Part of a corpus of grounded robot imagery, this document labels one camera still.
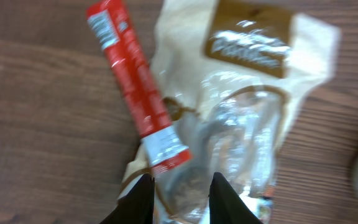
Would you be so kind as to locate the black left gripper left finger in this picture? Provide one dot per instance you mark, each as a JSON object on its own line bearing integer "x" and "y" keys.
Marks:
{"x": 137, "y": 207}

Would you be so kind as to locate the red snack stick wrapper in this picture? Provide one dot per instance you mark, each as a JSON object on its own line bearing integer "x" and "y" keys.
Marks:
{"x": 109, "y": 20}

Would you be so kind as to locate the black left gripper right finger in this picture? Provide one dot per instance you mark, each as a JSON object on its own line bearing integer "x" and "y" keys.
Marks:
{"x": 225, "y": 206}

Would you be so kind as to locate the beige nut snack bag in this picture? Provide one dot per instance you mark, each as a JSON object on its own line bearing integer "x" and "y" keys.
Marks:
{"x": 233, "y": 75}

